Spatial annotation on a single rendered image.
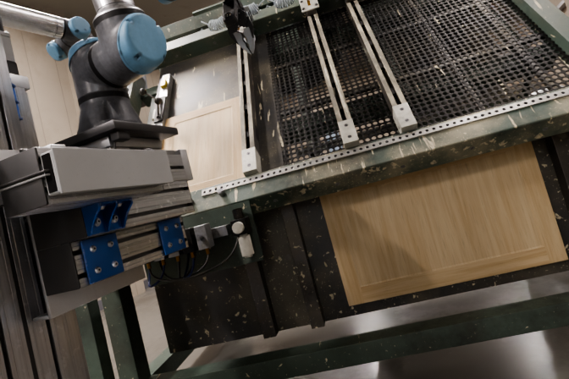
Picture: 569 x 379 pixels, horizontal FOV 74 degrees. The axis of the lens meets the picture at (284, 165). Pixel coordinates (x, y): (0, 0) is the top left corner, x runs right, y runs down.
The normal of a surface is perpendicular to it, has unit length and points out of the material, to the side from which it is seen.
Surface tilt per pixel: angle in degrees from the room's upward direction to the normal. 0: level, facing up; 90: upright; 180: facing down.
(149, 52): 97
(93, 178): 90
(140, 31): 97
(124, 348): 90
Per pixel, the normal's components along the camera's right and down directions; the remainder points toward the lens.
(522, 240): -0.17, -0.03
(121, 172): 0.91, -0.27
